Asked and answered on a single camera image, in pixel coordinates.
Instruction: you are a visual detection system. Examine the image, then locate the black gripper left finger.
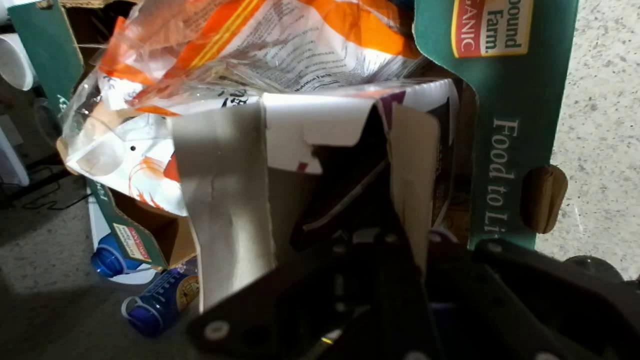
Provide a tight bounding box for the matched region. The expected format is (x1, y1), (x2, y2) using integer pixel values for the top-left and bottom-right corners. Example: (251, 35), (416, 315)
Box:
(186, 151), (429, 360)

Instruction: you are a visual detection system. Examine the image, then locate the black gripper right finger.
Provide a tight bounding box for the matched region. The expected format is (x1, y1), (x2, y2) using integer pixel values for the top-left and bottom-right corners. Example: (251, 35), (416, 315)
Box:
(417, 225), (640, 360)

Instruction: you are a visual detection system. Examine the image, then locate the tall white printed box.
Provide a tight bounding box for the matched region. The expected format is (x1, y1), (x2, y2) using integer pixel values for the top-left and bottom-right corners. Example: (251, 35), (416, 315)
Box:
(170, 78), (461, 315)

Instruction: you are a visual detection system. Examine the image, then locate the green cardboard produce box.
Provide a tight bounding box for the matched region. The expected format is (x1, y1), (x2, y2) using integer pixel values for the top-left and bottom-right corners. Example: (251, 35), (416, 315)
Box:
(6, 0), (581, 269)

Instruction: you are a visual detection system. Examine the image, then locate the small blue-capped bottle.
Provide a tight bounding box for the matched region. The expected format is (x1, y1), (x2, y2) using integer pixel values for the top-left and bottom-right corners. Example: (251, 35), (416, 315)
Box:
(120, 264), (199, 339)
(85, 198), (155, 286)

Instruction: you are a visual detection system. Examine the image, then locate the white printed plastic bag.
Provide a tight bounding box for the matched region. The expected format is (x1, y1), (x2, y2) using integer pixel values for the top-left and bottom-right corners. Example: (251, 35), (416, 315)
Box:
(53, 78), (194, 220)

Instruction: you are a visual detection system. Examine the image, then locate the orange plastic bread bag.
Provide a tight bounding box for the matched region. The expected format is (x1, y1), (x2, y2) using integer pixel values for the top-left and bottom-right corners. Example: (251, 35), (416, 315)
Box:
(97, 0), (429, 119)

